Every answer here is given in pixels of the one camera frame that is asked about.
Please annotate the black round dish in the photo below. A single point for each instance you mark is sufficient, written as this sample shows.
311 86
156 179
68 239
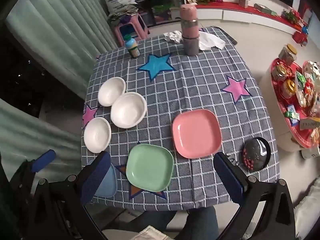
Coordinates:
260 155

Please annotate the glass jar with gold lid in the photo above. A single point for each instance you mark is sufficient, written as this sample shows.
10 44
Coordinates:
287 55

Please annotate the pink and grey flask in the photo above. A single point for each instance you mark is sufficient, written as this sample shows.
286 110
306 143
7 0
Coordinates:
189 27

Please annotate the red bag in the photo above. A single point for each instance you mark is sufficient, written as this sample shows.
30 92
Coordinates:
300 38

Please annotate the blue square plate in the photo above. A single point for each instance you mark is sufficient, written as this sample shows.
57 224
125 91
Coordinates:
109 182

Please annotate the person's left leg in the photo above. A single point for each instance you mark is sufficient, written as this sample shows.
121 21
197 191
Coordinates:
147 221

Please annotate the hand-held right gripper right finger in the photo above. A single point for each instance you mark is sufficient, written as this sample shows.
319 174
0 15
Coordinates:
228 177

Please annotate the pink plastic stool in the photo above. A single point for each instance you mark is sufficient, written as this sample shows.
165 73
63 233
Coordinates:
130 28

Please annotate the person's leg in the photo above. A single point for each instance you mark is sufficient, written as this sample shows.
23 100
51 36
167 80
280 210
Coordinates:
197 221
147 221

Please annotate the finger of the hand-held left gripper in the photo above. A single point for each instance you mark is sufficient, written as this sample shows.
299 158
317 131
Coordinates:
43 160

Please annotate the pile of red beans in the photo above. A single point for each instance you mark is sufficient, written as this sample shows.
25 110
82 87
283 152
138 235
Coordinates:
247 159

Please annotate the red flower bouquet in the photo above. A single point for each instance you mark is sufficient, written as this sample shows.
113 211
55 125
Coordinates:
291 16

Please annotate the grey checkered tablecloth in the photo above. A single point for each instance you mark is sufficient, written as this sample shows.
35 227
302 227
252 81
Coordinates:
200 85

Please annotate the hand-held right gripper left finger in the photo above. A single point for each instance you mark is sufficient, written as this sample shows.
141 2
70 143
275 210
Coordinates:
96 180

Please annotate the pale green curtain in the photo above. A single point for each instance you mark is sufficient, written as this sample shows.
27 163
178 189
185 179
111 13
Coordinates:
57 30

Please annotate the white crumpled cloth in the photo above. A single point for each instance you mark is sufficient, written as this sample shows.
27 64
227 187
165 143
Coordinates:
211 41

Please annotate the open cardboard box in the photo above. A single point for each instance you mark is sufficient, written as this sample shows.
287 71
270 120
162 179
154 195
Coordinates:
243 0

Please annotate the green square plate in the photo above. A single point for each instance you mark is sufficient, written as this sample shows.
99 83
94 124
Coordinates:
150 166

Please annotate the crumpled white tissue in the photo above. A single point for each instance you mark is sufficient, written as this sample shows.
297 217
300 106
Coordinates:
173 36

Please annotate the pile of snack packets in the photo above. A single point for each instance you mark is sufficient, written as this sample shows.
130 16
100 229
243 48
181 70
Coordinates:
308 92

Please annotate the small green-capped bottle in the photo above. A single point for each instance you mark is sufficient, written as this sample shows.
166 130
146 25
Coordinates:
132 47

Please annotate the large white bowl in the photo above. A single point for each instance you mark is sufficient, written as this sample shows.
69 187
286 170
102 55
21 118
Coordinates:
128 111

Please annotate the red-topped white cabinet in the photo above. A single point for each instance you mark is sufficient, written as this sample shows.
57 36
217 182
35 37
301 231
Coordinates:
240 12

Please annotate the red tray of snacks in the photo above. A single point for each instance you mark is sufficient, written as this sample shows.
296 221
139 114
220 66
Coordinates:
282 105

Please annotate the small white bowl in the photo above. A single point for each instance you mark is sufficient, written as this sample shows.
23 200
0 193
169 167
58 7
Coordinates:
97 135
111 91

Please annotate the person's right leg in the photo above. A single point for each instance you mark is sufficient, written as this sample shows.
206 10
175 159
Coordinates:
197 221

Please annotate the white fluffy cloth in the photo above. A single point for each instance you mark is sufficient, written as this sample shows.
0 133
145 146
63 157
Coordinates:
308 212

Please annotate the pink square plate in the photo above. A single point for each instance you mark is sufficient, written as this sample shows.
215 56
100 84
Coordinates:
196 133

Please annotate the green flat box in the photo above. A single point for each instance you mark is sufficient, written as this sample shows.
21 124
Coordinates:
263 8

